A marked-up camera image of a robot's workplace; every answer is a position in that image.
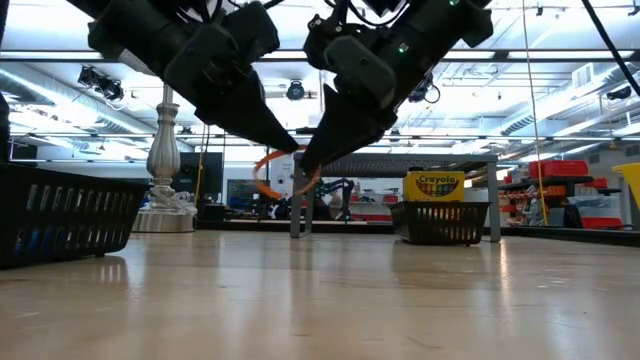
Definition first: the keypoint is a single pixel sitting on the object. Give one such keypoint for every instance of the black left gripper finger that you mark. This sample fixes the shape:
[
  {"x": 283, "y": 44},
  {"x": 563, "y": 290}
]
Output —
[
  {"x": 272, "y": 117},
  {"x": 245, "y": 122}
]

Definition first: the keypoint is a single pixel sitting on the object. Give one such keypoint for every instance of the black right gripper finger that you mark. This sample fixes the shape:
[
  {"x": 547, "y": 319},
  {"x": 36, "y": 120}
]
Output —
[
  {"x": 325, "y": 115},
  {"x": 350, "y": 132}
]

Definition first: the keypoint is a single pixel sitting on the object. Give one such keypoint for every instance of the orange rubber band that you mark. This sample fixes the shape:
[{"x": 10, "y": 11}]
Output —
[{"x": 256, "y": 175}]

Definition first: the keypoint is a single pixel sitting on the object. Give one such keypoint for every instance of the yellow Crayola crayon box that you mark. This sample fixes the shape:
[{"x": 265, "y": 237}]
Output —
[{"x": 435, "y": 186}]

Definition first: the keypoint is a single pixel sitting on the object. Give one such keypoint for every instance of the black mesh plastic basket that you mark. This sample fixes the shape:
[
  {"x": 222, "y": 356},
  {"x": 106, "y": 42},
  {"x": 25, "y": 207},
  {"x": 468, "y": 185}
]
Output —
[
  {"x": 440, "y": 222},
  {"x": 75, "y": 220}
]

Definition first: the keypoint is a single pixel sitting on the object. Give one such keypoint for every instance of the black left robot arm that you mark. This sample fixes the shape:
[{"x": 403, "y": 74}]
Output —
[{"x": 125, "y": 30}]

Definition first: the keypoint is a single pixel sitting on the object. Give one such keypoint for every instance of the black background robot arm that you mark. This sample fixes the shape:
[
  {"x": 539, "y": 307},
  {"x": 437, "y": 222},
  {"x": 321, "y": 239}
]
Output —
[{"x": 342, "y": 192}]

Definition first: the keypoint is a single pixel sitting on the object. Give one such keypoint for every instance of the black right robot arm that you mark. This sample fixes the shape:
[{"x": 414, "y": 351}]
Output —
[{"x": 450, "y": 25}]

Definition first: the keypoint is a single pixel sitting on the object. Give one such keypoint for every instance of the black monitor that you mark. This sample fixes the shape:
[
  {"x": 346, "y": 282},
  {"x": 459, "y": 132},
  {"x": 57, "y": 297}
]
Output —
[{"x": 202, "y": 175}]

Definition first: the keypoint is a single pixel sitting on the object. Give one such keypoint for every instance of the white shade silver table lamp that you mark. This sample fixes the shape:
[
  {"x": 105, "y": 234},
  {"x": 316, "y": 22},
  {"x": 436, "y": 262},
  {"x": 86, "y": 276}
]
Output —
[{"x": 163, "y": 150}]

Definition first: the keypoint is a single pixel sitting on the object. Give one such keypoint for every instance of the black ceiling spotlight cluster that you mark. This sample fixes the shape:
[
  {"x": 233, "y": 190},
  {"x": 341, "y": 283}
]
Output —
[{"x": 102, "y": 85}]

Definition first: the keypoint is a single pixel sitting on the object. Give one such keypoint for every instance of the black overhead beam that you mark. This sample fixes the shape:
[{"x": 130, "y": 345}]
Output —
[{"x": 550, "y": 55}]

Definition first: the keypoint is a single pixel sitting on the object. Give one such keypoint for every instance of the red storage bin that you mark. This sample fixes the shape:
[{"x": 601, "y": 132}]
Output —
[{"x": 557, "y": 169}]

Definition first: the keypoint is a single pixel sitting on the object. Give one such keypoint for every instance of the black ceiling camera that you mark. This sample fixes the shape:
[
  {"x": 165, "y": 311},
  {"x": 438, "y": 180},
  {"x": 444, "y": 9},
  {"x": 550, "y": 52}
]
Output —
[{"x": 296, "y": 91}]

